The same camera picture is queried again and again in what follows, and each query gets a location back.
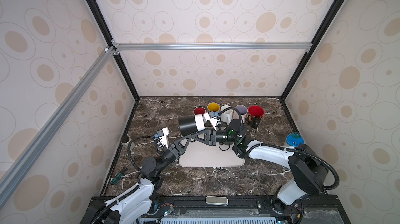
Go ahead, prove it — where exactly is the blue butterfly mug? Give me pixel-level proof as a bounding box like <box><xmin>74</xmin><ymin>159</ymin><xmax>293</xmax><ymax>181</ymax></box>
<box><xmin>207</xmin><ymin>102</ymin><xmax>220</xmax><ymax>114</ymax></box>

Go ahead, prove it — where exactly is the black and white mug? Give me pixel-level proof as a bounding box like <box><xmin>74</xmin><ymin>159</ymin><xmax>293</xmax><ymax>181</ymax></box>
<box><xmin>178</xmin><ymin>115</ymin><xmax>205</xmax><ymax>136</ymax></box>

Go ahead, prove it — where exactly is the small glass jar dark lid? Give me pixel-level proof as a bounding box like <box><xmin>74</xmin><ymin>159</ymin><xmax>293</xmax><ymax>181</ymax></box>
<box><xmin>121</xmin><ymin>134</ymin><xmax>131</xmax><ymax>148</ymax></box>

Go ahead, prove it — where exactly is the white ribbed mug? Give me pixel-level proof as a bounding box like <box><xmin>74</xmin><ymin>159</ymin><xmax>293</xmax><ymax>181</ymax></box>
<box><xmin>220</xmin><ymin>105</ymin><xmax>233</xmax><ymax>125</ymax></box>

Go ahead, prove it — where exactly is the diagonal aluminium rail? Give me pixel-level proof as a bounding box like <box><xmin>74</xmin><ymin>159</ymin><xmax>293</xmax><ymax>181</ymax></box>
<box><xmin>1</xmin><ymin>46</ymin><xmax>116</xmax><ymax>208</ymax></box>

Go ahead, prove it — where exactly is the plain white mug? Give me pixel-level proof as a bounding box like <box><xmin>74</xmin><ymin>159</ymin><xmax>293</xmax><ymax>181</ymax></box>
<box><xmin>193</xmin><ymin>107</ymin><xmax>206</xmax><ymax>115</ymax></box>

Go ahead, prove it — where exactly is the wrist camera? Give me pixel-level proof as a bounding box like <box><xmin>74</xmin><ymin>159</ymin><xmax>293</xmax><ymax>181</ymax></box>
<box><xmin>203</xmin><ymin>111</ymin><xmax>221</xmax><ymax>131</ymax></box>
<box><xmin>154</xmin><ymin>128</ymin><xmax>169</xmax><ymax>148</ymax></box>

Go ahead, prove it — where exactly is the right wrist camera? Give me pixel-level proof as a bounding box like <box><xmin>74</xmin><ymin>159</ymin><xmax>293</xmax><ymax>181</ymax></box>
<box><xmin>203</xmin><ymin>111</ymin><xmax>221</xmax><ymax>131</ymax></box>

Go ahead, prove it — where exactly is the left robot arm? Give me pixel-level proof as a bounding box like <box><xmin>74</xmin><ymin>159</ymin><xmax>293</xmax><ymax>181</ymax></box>
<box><xmin>81</xmin><ymin>129</ymin><xmax>217</xmax><ymax>224</ymax></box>

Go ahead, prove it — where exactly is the beige plastic tray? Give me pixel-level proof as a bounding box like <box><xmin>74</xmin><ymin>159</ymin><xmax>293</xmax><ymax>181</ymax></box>
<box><xmin>179</xmin><ymin>141</ymin><xmax>245</xmax><ymax>168</ymax></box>

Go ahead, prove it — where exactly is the black skull mug red inside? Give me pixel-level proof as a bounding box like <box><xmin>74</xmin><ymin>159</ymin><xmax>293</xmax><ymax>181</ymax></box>
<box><xmin>245</xmin><ymin>105</ymin><xmax>265</xmax><ymax>129</ymax></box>

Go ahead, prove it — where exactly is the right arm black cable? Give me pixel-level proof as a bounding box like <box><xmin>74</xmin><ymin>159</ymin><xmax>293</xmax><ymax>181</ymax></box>
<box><xmin>218</xmin><ymin>107</ymin><xmax>340</xmax><ymax>191</ymax></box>

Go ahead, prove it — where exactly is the grey oval base badge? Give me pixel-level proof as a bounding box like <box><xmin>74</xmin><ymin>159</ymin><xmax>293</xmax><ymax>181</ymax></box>
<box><xmin>205</xmin><ymin>196</ymin><xmax>229</xmax><ymax>206</ymax></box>

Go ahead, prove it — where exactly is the horizontal aluminium rail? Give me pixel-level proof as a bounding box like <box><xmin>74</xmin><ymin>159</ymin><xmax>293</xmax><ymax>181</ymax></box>
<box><xmin>114</xmin><ymin>42</ymin><xmax>313</xmax><ymax>51</ymax></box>

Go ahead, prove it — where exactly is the green handled screwdriver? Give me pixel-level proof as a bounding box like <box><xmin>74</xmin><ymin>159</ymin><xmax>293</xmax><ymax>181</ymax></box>
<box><xmin>110</xmin><ymin>167</ymin><xmax>128</xmax><ymax>185</ymax></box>

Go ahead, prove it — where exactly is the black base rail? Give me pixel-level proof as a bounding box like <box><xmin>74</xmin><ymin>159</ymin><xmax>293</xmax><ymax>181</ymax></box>
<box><xmin>81</xmin><ymin>195</ymin><xmax>350</xmax><ymax>224</ymax></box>

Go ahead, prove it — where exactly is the black left corner post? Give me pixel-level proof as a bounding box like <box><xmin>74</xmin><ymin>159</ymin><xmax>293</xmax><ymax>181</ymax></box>
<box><xmin>86</xmin><ymin>0</ymin><xmax>140</xmax><ymax>101</ymax></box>

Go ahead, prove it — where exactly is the cup with blue lid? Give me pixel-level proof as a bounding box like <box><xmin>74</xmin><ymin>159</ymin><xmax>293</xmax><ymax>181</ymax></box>
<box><xmin>286</xmin><ymin>132</ymin><xmax>305</xmax><ymax>147</ymax></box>

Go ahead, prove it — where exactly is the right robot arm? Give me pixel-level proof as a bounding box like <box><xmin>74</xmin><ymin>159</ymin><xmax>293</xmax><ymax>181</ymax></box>
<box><xmin>209</xmin><ymin>130</ymin><xmax>328</xmax><ymax>211</ymax></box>

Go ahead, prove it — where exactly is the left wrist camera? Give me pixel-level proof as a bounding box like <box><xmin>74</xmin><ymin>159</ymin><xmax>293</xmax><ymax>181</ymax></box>
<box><xmin>154</xmin><ymin>128</ymin><xmax>169</xmax><ymax>148</ymax></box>

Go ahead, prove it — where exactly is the black corner frame post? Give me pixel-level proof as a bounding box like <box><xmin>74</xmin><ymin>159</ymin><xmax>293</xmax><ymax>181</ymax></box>
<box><xmin>280</xmin><ymin>0</ymin><xmax>345</xmax><ymax>102</ymax></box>

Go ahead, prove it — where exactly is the pink iridescent mug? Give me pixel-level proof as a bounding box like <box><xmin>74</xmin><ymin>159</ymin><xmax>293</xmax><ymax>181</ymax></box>
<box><xmin>233</xmin><ymin>105</ymin><xmax>248</xmax><ymax>122</ymax></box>

